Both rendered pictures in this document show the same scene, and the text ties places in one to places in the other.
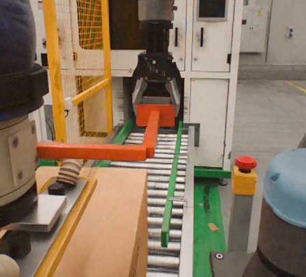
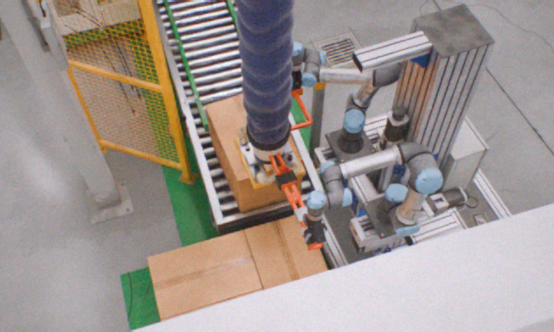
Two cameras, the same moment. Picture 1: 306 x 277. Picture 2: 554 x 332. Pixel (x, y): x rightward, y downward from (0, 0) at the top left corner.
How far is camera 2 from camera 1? 2.90 m
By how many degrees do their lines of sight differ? 44
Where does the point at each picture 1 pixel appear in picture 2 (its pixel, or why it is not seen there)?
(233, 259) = (333, 134)
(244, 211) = (320, 95)
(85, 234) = not seen: hidden behind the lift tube
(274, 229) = (347, 133)
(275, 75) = not seen: outside the picture
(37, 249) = (292, 156)
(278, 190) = (348, 126)
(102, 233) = not seen: hidden behind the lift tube
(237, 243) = (318, 108)
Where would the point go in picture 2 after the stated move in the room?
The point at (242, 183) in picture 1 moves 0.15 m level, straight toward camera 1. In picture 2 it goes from (320, 85) to (324, 104)
